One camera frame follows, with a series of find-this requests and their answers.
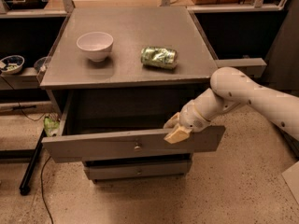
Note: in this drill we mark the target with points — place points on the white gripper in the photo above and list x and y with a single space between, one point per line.
191 118

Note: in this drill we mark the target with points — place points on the grey top drawer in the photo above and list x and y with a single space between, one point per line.
96 128

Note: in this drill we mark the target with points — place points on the grey drawer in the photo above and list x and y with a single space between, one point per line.
138 170
96 128

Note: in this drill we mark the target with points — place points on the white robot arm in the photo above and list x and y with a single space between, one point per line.
229 89

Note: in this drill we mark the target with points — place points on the grey bottom drawer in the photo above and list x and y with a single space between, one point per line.
138 170

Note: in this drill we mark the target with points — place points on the grey drawer cabinet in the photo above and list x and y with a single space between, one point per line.
122 75

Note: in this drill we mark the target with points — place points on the crushed green soda can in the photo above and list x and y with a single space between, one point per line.
159 57

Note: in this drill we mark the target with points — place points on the white ceramic bowl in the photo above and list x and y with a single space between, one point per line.
96 46

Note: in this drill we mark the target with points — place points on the green snack bag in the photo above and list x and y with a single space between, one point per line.
51 126

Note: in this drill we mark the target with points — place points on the small clear glass bowl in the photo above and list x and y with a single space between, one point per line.
41 64

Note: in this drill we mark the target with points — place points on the grey left low shelf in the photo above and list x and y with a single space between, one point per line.
25 79

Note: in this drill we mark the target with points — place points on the black metal table leg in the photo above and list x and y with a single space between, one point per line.
32 155

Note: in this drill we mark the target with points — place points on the blue patterned bowl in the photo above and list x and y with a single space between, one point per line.
11 64

